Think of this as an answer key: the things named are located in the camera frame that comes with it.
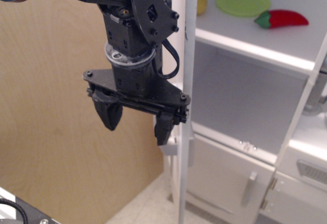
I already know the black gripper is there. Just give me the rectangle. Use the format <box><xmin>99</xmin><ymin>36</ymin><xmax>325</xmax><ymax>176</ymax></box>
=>
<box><xmin>83</xmin><ymin>49</ymin><xmax>186</xmax><ymax>146</ymax></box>

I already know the white fridge door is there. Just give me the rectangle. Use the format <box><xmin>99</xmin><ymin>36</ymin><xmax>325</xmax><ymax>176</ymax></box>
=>
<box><xmin>162</xmin><ymin>0</ymin><xmax>197</xmax><ymax>223</ymax></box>
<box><xmin>186</xmin><ymin>134</ymin><xmax>274</xmax><ymax>223</ymax></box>

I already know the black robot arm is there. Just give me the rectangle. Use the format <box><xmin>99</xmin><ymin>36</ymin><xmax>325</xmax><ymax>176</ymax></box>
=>
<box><xmin>1</xmin><ymin>0</ymin><xmax>191</xmax><ymax>146</ymax></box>

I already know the white toy fridge cabinet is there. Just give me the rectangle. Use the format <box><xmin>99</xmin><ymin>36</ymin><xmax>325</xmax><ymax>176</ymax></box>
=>
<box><xmin>186</xmin><ymin>0</ymin><xmax>327</xmax><ymax>224</ymax></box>

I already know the plywood board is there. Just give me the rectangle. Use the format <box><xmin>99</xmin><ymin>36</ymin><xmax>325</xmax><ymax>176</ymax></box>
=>
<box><xmin>1</xmin><ymin>0</ymin><xmax>162</xmax><ymax>223</ymax></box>

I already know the yellow toy fruit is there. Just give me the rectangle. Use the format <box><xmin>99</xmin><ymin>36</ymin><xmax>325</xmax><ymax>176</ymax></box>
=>
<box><xmin>197</xmin><ymin>0</ymin><xmax>207</xmax><ymax>15</ymax></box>

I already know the brass upper hinge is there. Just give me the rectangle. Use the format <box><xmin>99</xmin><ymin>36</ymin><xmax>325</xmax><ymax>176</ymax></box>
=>
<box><xmin>269</xmin><ymin>177</ymin><xmax>277</xmax><ymax>190</ymax></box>

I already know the brass hinge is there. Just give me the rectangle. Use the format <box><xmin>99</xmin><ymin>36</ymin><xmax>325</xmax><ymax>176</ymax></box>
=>
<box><xmin>261</xmin><ymin>199</ymin><xmax>268</xmax><ymax>210</ymax></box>
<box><xmin>269</xmin><ymin>177</ymin><xmax>277</xmax><ymax>190</ymax></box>

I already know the green toy plate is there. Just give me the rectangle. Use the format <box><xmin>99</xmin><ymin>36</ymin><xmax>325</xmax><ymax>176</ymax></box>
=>
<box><xmin>216</xmin><ymin>0</ymin><xmax>271</xmax><ymax>17</ymax></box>

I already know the brass lower hinge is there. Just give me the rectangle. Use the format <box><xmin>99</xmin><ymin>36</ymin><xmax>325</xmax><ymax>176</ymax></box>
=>
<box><xmin>261</xmin><ymin>199</ymin><xmax>268</xmax><ymax>210</ymax></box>

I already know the red toy chili pepper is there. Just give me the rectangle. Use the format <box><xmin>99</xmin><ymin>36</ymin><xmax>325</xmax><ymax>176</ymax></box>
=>
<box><xmin>254</xmin><ymin>10</ymin><xmax>309</xmax><ymax>29</ymax></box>

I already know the grey toy faucet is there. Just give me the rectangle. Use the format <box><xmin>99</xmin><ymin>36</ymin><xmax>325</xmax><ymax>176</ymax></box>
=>
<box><xmin>303</xmin><ymin>57</ymin><xmax>326</xmax><ymax>116</ymax></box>

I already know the white toy kitchen counter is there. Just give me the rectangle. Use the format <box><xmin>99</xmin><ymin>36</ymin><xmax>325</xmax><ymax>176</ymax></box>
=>
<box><xmin>260</xmin><ymin>68</ymin><xmax>327</xmax><ymax>224</ymax></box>

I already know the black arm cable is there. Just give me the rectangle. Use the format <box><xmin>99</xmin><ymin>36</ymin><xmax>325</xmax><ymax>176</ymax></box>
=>
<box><xmin>155</xmin><ymin>39</ymin><xmax>180</xmax><ymax>80</ymax></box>

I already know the silver lower door handle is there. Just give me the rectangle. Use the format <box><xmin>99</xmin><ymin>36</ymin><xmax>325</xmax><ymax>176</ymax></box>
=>
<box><xmin>241</xmin><ymin>171</ymin><xmax>258</xmax><ymax>207</ymax></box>

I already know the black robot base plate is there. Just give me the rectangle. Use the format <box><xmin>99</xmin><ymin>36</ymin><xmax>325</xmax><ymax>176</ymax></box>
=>
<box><xmin>1</xmin><ymin>187</ymin><xmax>60</xmax><ymax>224</ymax></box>

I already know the black braided cable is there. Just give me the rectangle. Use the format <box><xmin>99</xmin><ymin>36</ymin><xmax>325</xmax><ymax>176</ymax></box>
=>
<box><xmin>0</xmin><ymin>197</ymin><xmax>29</xmax><ymax>224</ymax></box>

